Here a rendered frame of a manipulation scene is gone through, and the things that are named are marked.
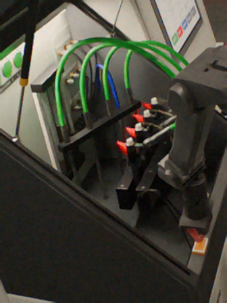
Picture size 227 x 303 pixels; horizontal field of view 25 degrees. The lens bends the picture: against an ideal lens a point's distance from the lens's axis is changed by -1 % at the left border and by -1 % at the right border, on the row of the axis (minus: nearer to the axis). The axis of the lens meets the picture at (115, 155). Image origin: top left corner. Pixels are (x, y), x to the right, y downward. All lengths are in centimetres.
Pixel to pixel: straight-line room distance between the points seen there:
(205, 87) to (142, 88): 101
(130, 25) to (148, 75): 17
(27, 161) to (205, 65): 54
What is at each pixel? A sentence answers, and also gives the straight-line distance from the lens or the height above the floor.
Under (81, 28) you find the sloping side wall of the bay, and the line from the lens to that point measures 170.
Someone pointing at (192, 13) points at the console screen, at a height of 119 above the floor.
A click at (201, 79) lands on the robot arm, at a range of 71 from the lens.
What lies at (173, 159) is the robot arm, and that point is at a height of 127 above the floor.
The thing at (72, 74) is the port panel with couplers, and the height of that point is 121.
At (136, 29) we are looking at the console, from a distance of 167.
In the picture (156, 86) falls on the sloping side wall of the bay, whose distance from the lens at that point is 169.
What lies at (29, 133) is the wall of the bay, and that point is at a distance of 149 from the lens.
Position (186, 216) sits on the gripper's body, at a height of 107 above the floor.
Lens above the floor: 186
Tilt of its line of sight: 32 degrees down
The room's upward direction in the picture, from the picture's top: 12 degrees counter-clockwise
